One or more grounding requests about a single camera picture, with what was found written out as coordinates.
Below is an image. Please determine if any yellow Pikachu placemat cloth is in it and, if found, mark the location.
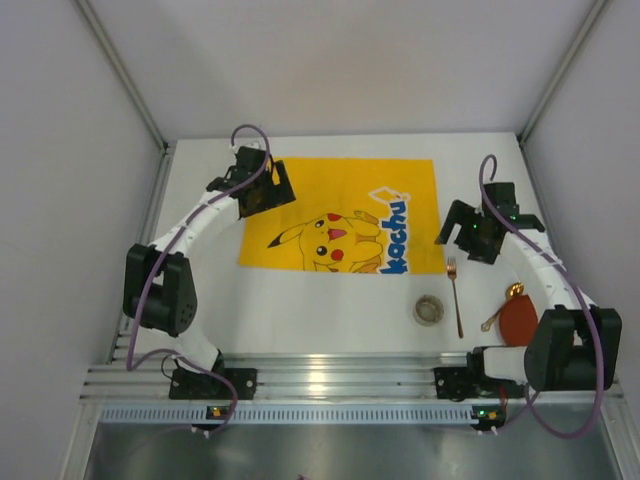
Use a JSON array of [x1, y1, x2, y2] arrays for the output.
[[239, 157, 445, 275]]

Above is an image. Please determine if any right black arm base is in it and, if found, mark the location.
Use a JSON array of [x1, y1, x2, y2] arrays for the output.
[[433, 367, 524, 402]]

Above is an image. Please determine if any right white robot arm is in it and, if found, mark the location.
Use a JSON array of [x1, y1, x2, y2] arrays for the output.
[[436, 182, 622, 391]]

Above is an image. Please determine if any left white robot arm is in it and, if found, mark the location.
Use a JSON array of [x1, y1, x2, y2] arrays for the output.
[[123, 145, 295, 375]]

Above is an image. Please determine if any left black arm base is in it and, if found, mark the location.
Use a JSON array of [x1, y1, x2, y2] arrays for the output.
[[168, 367, 258, 400]]

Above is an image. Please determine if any copper fork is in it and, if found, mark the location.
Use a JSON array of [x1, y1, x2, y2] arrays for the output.
[[446, 256, 464, 339]]

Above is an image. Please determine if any gold spoon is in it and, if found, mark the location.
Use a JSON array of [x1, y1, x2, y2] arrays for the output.
[[480, 282, 525, 333]]

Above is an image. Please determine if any red plate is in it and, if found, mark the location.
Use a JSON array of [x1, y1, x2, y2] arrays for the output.
[[499, 295, 538, 347]]

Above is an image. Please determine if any right aluminium frame post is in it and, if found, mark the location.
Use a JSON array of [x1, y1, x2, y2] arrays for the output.
[[517, 0, 614, 149]]

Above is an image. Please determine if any aluminium mounting rail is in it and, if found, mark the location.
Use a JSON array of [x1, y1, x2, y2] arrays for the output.
[[79, 352, 625, 401]]

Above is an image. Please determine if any perforated cable tray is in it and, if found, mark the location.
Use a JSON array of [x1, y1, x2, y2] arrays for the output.
[[100, 404, 504, 425]]

